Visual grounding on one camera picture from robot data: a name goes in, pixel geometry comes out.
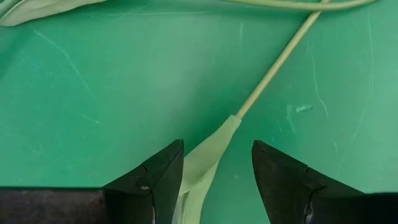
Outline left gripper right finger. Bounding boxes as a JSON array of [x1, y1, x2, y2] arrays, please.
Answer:
[[251, 139, 364, 224]]

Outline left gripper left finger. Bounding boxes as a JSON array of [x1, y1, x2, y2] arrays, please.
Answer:
[[103, 139, 185, 224]]

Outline green table mat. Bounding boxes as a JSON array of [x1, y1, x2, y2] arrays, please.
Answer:
[[0, 0, 398, 224]]

